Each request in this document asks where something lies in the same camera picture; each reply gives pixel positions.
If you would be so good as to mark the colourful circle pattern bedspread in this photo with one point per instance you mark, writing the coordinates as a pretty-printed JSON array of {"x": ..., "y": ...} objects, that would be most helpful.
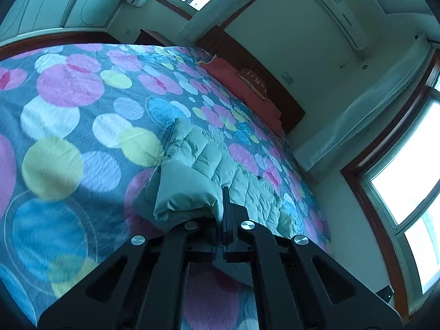
[{"x": 84, "y": 127}]

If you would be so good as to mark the white wall socket plate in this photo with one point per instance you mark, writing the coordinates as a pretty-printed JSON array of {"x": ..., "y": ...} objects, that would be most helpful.
[{"x": 287, "y": 77}]

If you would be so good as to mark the dark wooden nightstand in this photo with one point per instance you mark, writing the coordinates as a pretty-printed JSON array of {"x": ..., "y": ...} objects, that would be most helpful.
[{"x": 147, "y": 37}]

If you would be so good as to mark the brown embroidered cushion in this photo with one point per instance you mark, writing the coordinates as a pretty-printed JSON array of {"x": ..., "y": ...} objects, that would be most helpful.
[{"x": 255, "y": 82}]

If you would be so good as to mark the pale curtain beside headboard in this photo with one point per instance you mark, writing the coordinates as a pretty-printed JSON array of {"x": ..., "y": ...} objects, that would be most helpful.
[{"x": 213, "y": 13}]

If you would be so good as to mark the pale curtain right of bed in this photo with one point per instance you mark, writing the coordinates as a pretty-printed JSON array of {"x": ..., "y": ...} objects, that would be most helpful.
[{"x": 365, "y": 107}]

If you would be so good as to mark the right window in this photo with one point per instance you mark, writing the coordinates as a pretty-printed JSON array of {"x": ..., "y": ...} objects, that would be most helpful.
[{"x": 395, "y": 180}]

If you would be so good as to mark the glossy white wardrobe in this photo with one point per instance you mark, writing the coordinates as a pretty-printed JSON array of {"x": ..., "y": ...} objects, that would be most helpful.
[{"x": 27, "y": 16}]

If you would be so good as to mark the white wall air conditioner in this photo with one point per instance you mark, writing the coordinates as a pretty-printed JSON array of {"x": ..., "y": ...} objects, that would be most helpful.
[{"x": 347, "y": 23}]

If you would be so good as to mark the dark wooden headboard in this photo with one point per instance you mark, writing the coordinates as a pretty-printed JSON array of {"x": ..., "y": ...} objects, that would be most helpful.
[{"x": 219, "y": 43}]

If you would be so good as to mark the red pillow blanket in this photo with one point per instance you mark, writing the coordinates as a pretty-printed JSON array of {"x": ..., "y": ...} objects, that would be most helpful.
[{"x": 230, "y": 77}]

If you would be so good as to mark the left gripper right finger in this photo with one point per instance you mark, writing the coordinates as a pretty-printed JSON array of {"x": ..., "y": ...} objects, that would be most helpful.
[{"x": 297, "y": 285}]

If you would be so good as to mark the light green down jacket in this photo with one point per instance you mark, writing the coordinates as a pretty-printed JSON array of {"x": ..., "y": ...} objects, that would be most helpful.
[{"x": 188, "y": 184}]

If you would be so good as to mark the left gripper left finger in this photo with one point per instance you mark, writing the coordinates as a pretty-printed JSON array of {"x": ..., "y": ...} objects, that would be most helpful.
[{"x": 141, "y": 285}]

